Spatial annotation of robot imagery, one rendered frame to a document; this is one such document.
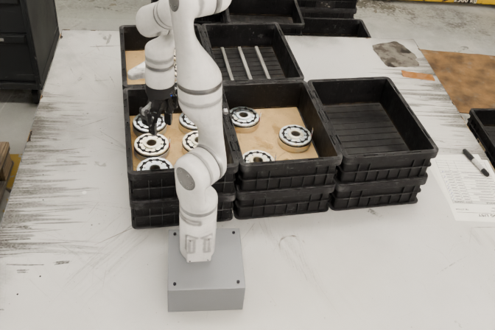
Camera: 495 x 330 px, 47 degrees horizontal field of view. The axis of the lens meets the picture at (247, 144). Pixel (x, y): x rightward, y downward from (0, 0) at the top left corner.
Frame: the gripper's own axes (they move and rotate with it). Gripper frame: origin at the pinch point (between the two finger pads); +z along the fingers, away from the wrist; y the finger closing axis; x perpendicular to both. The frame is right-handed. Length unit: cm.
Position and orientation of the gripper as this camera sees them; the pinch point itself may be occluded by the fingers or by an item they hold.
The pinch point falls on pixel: (160, 124)
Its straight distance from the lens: 153.7
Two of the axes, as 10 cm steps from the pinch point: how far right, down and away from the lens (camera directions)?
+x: -8.3, -4.1, 3.8
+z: -0.8, 7.6, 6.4
